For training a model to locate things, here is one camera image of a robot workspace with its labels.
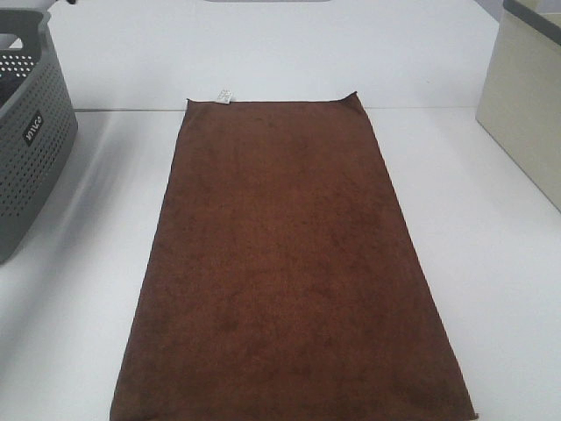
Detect brown towel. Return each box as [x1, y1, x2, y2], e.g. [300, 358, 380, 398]
[110, 94, 477, 420]

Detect grey perforated plastic basket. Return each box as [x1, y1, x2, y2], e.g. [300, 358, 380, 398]
[1, 8, 78, 261]

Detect beige storage box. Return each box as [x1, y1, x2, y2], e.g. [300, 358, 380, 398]
[476, 1, 560, 208]

